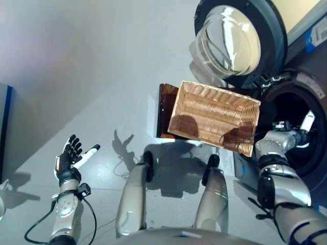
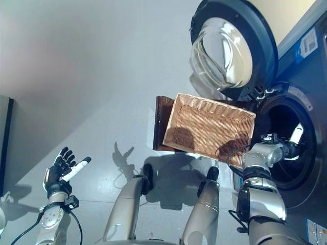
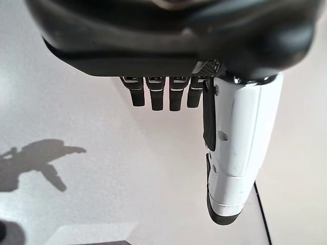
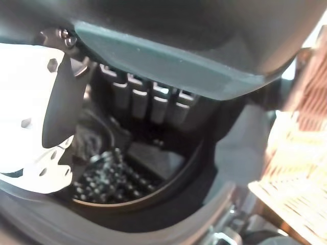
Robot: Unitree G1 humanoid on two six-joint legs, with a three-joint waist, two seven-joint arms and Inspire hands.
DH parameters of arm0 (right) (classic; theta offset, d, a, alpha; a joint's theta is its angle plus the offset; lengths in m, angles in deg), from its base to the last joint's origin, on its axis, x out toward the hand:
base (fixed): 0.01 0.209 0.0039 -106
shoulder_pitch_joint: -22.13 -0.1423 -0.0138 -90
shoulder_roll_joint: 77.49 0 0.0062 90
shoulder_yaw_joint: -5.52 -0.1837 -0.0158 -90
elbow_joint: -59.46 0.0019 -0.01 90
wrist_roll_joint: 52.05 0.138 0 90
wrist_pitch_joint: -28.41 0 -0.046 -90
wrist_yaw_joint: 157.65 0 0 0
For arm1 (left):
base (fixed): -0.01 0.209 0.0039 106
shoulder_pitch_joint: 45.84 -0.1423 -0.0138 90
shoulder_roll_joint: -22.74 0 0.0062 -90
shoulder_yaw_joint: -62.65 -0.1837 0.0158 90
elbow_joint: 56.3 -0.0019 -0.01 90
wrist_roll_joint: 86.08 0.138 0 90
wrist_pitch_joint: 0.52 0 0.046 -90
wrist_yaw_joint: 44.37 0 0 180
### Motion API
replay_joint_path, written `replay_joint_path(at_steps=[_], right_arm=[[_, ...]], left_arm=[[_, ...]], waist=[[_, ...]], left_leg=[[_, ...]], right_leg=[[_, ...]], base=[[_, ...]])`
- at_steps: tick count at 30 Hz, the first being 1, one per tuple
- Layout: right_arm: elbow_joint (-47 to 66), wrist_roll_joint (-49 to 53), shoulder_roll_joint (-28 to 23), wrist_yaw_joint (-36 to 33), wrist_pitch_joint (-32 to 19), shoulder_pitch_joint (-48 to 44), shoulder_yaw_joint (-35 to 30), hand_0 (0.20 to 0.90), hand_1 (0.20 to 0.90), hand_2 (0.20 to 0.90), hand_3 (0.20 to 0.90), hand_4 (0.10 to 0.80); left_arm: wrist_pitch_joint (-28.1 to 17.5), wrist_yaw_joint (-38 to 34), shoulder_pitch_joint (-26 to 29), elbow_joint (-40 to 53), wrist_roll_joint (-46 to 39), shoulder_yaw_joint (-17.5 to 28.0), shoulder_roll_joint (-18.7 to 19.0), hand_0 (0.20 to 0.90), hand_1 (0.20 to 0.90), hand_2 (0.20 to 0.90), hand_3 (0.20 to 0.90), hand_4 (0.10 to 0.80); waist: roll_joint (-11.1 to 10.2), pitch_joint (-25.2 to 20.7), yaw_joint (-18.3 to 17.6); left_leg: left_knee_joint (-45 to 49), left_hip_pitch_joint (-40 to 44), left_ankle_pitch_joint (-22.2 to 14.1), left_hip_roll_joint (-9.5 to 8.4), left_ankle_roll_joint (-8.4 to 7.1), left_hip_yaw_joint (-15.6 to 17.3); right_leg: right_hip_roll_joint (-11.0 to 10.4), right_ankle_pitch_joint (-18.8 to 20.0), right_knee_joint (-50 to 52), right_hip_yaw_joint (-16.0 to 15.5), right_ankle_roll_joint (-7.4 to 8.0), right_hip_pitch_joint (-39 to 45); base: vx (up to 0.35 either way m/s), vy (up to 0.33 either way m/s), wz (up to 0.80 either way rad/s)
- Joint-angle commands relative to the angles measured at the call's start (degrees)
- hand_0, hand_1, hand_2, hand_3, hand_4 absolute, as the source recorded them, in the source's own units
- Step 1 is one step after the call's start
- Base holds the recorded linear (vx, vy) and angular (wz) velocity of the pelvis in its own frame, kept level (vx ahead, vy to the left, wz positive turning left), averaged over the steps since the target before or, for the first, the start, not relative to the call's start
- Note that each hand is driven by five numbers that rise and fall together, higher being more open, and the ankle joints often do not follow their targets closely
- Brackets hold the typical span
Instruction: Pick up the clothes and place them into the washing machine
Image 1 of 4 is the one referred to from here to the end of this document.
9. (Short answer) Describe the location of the round glass washer door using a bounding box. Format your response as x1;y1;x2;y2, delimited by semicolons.
189;0;288;89

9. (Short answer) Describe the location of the thin white floor cable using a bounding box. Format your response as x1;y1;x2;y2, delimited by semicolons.
112;157;132;179

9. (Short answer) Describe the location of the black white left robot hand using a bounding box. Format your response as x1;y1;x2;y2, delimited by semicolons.
54;134;101;188

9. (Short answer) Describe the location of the dark front-load washing machine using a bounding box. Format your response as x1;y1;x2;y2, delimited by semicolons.
232;15;327;245

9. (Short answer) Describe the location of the silver robot leg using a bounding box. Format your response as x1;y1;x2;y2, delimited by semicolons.
114;151;154;239
193;154;230;233

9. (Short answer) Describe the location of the silver left robot leg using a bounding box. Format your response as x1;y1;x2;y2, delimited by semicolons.
114;151;154;239

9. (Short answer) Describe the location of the silver right robot leg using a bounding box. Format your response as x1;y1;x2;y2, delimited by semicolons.
193;154;230;233

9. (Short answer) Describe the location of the blue white label sticker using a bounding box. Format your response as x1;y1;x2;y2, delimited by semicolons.
305;21;327;54

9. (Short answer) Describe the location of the white enclosure post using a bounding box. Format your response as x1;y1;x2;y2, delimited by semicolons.
286;0;327;48

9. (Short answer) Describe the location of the glossy brown stool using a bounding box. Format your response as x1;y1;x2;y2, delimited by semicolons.
156;83;182;140

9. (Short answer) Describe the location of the rectangular wicker laundry basket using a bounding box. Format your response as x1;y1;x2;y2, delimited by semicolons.
167;80;262;157

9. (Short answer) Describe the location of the grey robot torso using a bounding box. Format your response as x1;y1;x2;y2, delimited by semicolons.
109;226;265;245

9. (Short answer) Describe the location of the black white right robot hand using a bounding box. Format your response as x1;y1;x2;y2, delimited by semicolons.
296;110;317;149

